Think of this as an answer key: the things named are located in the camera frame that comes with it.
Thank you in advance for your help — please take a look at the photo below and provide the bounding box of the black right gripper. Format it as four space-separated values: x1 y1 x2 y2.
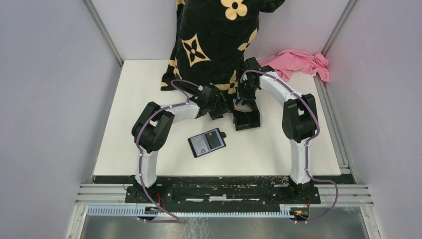
235 78 257 106

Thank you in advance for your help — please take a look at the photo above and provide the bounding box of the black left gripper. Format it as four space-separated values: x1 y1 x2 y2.
208 92 233 120

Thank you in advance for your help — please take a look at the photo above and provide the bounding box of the black plastic bin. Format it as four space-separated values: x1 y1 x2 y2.
231 99 261 131

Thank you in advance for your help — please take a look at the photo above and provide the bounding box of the dark grey credit card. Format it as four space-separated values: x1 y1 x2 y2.
205 130 221 149

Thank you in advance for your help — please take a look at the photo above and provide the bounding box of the black leather card holder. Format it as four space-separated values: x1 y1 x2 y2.
188 128 226 158

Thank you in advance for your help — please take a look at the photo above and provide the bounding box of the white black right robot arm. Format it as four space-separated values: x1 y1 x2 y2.
234 58 319 203

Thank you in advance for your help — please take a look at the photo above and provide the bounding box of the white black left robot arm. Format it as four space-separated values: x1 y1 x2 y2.
131 85 229 203

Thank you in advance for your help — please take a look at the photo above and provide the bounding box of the stack of cards in bin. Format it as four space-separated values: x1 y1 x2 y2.
234 100 253 113

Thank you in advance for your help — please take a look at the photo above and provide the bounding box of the pink cloth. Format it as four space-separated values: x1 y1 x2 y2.
258 49 330 82

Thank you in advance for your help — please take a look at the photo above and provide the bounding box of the black floral blanket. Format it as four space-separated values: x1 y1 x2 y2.
161 0 284 96

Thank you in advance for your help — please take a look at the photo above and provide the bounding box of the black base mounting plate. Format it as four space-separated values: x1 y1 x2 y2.
125 176 321 213

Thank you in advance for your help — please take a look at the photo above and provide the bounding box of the white slotted cable duct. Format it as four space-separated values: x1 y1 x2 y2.
87 205 294 219

